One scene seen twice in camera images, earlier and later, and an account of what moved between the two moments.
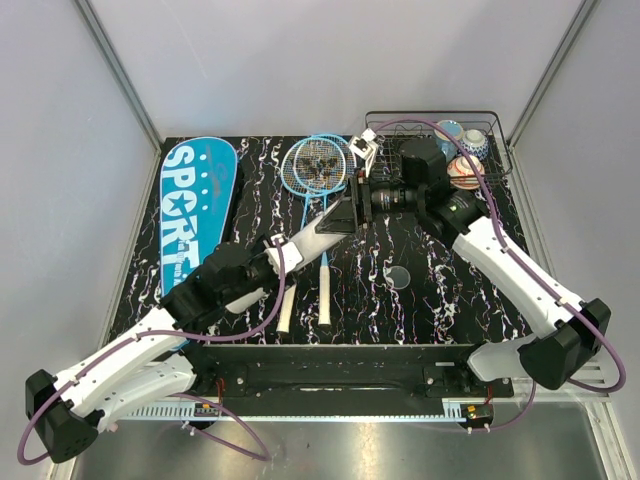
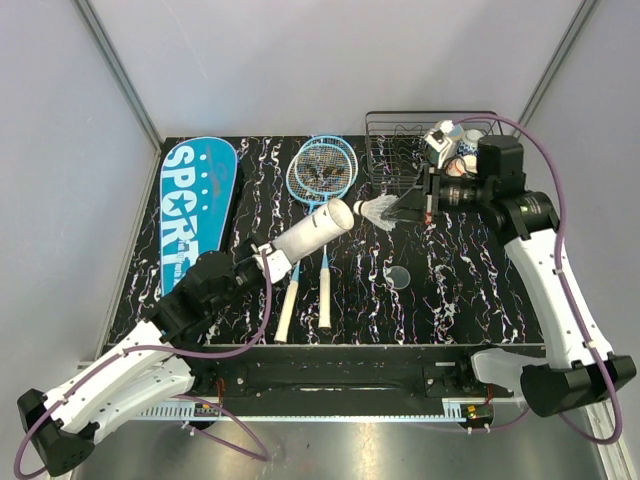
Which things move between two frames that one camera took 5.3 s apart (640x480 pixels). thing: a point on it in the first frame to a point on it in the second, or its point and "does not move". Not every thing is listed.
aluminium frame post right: (540, 88) does not move
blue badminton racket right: (325, 164) does not move
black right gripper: (359, 208) to (412, 205)
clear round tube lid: (399, 277) does not move
